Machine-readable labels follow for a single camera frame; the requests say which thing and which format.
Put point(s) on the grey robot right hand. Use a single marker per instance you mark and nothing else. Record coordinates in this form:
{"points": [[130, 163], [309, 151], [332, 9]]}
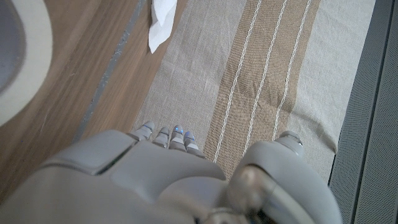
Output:
{"points": [[140, 180]]}

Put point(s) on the medium beige masking tape roll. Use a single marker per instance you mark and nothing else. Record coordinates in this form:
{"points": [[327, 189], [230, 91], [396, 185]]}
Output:
{"points": [[38, 62]]}

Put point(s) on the white tissue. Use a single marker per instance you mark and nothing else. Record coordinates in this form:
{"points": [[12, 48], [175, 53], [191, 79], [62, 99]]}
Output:
{"points": [[161, 25]]}

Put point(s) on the beige striped curtain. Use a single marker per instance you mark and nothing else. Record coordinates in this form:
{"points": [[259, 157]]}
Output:
{"points": [[255, 77]]}

